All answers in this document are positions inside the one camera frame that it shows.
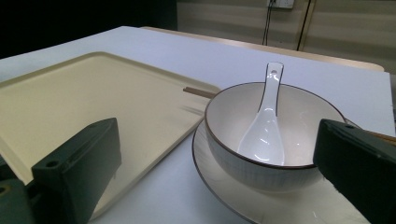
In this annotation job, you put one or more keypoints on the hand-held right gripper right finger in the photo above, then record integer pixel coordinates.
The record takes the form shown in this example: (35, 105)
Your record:
(358, 161)

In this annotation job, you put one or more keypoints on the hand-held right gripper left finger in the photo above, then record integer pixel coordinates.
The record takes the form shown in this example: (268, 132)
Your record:
(74, 174)

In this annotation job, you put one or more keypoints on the cream plastic tray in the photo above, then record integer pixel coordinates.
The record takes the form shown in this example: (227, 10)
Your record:
(93, 102)

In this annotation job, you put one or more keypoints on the white plate with dark rim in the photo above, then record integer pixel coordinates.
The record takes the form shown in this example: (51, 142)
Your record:
(280, 205)

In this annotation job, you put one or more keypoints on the white ceramic spoon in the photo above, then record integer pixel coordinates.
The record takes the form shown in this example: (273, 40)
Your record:
(264, 140)

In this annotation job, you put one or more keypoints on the white bowl with brown rim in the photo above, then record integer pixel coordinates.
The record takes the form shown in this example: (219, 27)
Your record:
(230, 121)

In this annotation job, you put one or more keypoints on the white wall socket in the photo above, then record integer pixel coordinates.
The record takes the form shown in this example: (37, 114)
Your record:
(281, 3)

